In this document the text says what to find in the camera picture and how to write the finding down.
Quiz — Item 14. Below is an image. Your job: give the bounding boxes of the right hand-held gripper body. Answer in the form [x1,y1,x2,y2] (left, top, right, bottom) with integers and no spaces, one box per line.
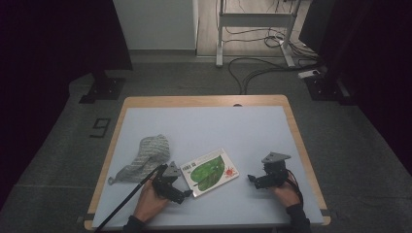
[261,151,292,188]

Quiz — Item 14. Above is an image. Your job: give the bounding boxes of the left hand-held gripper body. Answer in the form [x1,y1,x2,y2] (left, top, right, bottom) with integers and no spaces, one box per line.
[152,160,183,197]

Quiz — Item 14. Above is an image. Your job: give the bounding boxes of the caterpillar picture board book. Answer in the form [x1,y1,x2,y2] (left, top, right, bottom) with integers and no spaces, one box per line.
[180,148,240,198]

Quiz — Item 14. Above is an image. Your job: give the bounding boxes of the grey striped knitted cloth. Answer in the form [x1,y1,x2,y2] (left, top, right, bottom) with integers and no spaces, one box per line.
[107,134,172,186]

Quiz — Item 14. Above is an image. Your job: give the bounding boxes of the person's right hand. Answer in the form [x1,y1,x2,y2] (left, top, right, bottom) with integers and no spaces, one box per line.
[271,181,301,208]

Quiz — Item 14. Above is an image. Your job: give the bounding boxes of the person's left hand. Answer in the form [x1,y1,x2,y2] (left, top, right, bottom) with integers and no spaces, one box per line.
[133,180,171,223]

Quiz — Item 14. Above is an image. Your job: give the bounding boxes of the pale blue table mat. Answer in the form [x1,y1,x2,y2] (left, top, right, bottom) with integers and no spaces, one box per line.
[91,106,325,229]

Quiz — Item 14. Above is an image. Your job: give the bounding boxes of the wooden table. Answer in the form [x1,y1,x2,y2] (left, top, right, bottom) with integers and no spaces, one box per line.
[84,94,332,231]

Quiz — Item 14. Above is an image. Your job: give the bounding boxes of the black stand base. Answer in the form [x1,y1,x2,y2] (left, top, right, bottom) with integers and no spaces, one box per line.
[79,69,126,105]
[304,76,353,106]

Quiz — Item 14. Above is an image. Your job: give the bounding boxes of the white power strip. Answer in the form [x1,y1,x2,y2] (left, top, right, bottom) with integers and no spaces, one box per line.
[297,68,322,80]

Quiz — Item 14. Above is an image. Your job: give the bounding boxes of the dark curtain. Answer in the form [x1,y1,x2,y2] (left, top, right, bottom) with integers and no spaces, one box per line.
[324,0,412,176]
[0,0,134,208]

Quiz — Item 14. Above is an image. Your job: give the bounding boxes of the black monitor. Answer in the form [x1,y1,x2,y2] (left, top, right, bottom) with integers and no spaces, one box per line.
[298,0,338,56]

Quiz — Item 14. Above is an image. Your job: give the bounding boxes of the white cabinet panel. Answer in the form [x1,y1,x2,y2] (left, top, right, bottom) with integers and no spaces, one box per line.
[112,0,199,51]

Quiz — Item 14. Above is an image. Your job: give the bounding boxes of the black red right gripper cable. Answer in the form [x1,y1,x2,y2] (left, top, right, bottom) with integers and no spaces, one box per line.
[286,171,304,208]

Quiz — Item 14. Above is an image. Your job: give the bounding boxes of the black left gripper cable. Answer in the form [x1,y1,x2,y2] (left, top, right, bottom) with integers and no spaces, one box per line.
[94,164,168,233]

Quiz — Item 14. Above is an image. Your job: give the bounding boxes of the black floor cables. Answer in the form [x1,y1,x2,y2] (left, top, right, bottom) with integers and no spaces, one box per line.
[224,25,323,95]

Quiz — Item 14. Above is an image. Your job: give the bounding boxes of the white metal desk frame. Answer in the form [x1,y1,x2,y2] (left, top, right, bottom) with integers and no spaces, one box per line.
[216,0,304,68]

